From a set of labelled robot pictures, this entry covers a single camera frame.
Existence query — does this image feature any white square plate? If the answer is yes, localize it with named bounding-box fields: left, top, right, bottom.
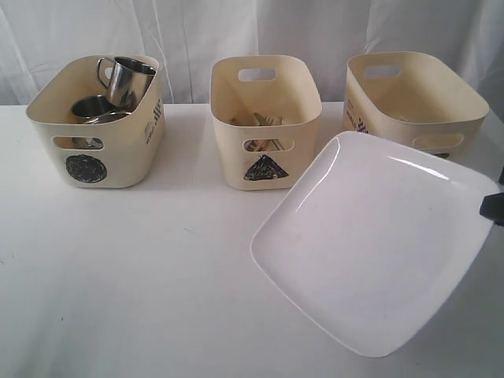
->
left=250, top=132, right=498, bottom=358

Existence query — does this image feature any steel spoon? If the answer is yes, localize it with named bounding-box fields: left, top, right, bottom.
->
left=244, top=140, right=255, bottom=151

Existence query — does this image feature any steel mug front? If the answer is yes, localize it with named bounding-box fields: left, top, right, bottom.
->
left=96, top=56, right=157, bottom=110

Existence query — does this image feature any steel mug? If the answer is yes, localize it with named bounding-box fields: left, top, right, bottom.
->
left=71, top=94, right=116, bottom=120
left=96, top=56, right=157, bottom=110

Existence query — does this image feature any stainless steel bowl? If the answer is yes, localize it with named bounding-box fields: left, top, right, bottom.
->
left=72, top=111, right=132, bottom=150

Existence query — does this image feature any steel table knife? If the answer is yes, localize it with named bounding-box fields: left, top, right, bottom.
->
left=254, top=112, right=284, bottom=151

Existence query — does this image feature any steel fork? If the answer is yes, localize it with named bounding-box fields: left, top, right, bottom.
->
left=267, top=116, right=284, bottom=126

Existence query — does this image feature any wooden chopstick pale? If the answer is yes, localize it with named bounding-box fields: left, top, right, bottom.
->
left=244, top=113, right=282, bottom=152

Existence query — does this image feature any cream bin with square mark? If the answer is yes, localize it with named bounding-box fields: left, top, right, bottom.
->
left=343, top=51, right=490, bottom=160

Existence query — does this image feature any cream bin with triangle mark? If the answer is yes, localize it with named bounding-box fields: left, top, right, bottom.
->
left=209, top=55, right=322, bottom=191

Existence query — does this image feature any cream bin with circle mark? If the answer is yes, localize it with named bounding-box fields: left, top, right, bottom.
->
left=26, top=55, right=165, bottom=188

